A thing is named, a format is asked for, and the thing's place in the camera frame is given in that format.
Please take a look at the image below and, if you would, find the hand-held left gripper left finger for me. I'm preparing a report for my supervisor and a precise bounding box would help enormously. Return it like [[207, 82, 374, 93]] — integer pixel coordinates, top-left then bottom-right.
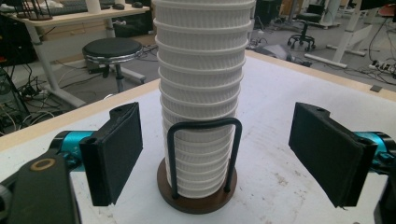
[[78, 102, 144, 207]]

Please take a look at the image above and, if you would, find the black round stool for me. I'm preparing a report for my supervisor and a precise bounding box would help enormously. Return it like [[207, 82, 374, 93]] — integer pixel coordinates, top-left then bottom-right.
[[82, 36, 148, 94]]

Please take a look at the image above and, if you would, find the stack of white paper cups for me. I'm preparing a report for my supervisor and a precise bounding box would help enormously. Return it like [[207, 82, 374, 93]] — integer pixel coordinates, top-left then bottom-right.
[[152, 0, 257, 200]]

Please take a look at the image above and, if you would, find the white desk frame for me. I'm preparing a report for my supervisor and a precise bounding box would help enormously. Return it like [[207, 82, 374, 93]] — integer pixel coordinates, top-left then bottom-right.
[[304, 0, 379, 69]]

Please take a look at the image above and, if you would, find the white foam mat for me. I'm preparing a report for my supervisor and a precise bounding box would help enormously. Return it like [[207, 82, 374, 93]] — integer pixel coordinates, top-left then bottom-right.
[[0, 55, 396, 224]]

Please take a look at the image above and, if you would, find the white cylinder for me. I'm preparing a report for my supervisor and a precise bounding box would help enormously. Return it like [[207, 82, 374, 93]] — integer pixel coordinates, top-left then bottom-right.
[[85, 0, 103, 14]]

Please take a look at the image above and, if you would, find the black wire rack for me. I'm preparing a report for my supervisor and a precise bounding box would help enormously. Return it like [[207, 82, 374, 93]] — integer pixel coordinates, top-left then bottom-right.
[[15, 0, 54, 21]]

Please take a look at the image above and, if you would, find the brown cup holder black wire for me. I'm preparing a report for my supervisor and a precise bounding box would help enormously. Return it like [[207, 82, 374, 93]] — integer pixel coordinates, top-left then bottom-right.
[[156, 117, 243, 216]]

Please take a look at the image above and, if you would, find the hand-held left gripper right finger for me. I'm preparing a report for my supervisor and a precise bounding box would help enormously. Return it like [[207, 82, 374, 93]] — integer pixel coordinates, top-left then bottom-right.
[[288, 102, 378, 209]]

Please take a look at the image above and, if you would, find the black office chair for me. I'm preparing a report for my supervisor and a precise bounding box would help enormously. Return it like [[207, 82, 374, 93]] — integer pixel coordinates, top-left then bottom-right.
[[287, 3, 326, 52]]

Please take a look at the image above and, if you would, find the white power strip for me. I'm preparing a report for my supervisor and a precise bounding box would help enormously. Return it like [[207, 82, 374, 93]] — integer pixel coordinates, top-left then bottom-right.
[[368, 60, 396, 76]]

